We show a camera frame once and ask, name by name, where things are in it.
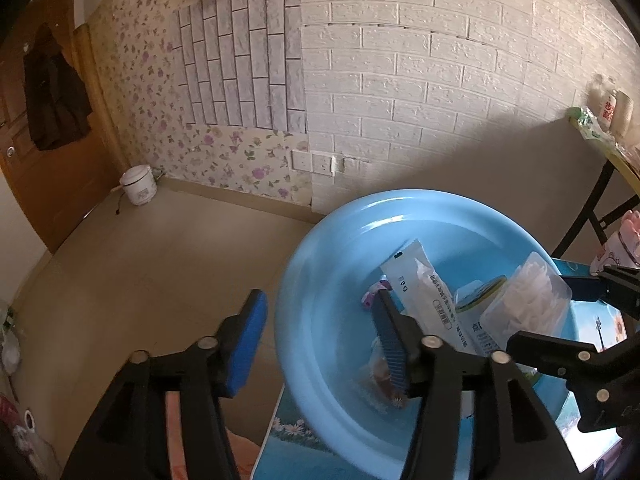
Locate brown wooden door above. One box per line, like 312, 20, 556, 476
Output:
0, 0, 121, 256

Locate white plastic bag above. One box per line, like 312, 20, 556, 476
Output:
0, 332, 22, 375

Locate bag of white floss picks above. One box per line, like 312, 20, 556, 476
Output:
479, 251, 573, 346

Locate light blue plastic basin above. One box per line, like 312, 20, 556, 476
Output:
274, 189, 583, 471

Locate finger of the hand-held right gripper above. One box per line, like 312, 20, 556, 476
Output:
559, 265, 640, 322
506, 329, 621, 392

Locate black hanging jacket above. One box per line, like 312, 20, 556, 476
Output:
22, 22, 93, 152

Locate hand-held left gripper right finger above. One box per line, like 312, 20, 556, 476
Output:
374, 290, 571, 480

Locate stack of white paper cups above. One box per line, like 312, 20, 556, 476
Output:
611, 90, 635, 137

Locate pink cartoon water bottle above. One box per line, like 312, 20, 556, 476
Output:
590, 210, 640, 276

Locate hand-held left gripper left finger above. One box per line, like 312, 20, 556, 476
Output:
60, 288, 268, 480

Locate small pink white toy figure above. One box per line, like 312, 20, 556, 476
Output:
361, 282, 393, 310

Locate clear snack packet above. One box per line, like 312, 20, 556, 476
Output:
360, 337, 426, 408

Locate folding table with black legs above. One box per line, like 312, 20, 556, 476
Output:
550, 115, 640, 261

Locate white bottle with green label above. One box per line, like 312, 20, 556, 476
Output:
452, 276, 511, 358

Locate white rice cooker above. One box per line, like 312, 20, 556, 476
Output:
119, 165, 157, 207

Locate white bottle with red label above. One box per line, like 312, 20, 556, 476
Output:
590, 76, 618, 131

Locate white wall sockets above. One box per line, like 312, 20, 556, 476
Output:
291, 150, 346, 177

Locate long white sachet packet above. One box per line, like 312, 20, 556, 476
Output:
380, 239, 473, 353

